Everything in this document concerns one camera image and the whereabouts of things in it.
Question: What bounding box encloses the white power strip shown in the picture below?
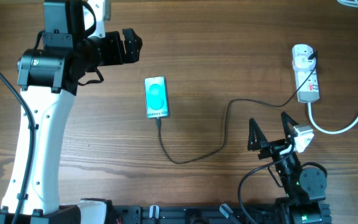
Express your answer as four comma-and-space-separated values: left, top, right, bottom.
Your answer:
292, 44, 319, 103

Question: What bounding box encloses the turquoise screen smartphone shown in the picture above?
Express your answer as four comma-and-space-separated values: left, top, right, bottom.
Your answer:
144, 77, 169, 119

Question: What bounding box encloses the black usb charging cable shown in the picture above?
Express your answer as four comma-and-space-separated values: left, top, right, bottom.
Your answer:
155, 49, 319, 165

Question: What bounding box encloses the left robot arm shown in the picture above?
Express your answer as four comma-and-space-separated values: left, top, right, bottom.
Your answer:
0, 1, 142, 223

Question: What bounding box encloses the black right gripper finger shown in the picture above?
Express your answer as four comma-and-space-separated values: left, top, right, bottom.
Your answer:
247, 118, 269, 151
281, 111, 298, 140

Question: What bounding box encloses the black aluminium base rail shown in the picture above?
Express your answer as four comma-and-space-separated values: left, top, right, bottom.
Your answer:
104, 203, 333, 224

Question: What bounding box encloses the white usb charger plug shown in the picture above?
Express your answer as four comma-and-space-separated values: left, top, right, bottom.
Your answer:
292, 55, 316, 72

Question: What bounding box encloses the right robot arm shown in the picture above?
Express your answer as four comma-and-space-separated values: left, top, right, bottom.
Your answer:
247, 112, 332, 223

